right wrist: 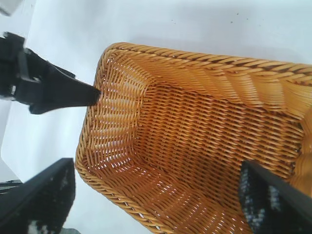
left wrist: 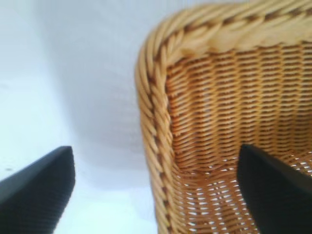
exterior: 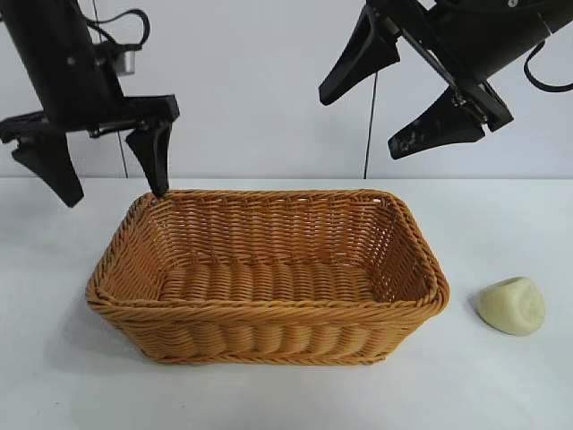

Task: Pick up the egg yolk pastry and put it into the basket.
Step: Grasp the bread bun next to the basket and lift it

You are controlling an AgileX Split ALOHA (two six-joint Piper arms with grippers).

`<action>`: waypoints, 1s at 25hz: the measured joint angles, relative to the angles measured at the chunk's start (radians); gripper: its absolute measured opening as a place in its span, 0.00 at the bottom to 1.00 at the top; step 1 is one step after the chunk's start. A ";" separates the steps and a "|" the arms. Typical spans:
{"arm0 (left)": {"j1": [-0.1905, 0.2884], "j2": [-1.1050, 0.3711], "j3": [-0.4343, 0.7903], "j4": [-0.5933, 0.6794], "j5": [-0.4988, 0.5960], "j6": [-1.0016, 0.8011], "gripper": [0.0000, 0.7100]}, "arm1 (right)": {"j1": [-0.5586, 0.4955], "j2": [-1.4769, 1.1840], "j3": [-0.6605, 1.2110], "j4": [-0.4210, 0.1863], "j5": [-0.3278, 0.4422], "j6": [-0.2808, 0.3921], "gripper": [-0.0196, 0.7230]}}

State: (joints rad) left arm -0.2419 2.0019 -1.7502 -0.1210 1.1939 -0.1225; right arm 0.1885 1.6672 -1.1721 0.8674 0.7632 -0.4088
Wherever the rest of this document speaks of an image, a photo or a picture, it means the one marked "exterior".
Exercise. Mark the woven wicker basket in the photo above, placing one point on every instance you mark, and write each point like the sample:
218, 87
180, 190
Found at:
268, 322

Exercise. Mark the pale egg yolk pastry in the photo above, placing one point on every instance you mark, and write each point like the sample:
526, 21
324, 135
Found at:
510, 307

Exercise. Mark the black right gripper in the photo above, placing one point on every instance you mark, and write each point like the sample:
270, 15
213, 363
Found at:
483, 40

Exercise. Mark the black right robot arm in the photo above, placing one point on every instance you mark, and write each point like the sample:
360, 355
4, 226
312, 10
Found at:
559, 11

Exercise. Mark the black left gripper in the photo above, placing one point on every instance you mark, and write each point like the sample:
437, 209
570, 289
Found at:
67, 80

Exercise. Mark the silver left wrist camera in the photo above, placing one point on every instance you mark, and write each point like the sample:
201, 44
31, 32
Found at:
127, 62

